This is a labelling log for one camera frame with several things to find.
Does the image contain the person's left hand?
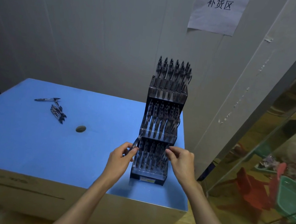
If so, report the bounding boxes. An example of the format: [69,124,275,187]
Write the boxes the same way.
[100,138,140,189]

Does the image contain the cluster of grey pens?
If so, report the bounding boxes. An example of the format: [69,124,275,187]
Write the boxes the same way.
[134,55,195,176]

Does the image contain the blue table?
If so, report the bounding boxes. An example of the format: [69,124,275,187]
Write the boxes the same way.
[0,74,204,212]

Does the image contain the person's left forearm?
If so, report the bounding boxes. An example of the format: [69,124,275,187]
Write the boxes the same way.
[47,167,117,224]

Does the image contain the red plastic stool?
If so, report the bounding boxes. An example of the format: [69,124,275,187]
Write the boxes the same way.
[231,156,287,214]

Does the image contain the white paper wall sign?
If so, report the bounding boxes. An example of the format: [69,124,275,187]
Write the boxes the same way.
[187,0,251,39]

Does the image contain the pile of black pens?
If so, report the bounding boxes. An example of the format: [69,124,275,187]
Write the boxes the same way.
[48,109,65,125]

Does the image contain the person's right hand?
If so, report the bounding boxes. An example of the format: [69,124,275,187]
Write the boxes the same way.
[159,145,209,195]

